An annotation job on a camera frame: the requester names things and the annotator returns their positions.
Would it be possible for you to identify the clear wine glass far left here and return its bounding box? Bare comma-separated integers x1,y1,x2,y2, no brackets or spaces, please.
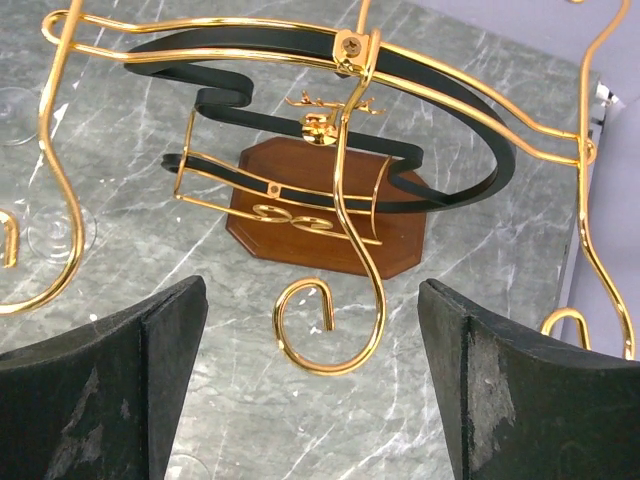
0,87,40,146

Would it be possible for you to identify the clear wine glass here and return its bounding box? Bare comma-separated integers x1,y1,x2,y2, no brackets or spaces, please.
164,453,211,480
0,87,40,146

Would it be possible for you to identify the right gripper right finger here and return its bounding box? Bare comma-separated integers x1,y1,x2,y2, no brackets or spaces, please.
418,279,639,479

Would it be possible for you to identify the clear tumbler glass centre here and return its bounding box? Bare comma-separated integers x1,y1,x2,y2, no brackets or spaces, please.
27,205,71,264

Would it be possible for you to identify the clear wine glass right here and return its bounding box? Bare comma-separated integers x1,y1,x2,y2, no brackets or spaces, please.
164,453,211,480

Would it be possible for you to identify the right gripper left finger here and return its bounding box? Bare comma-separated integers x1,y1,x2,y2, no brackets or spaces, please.
1,276,208,479

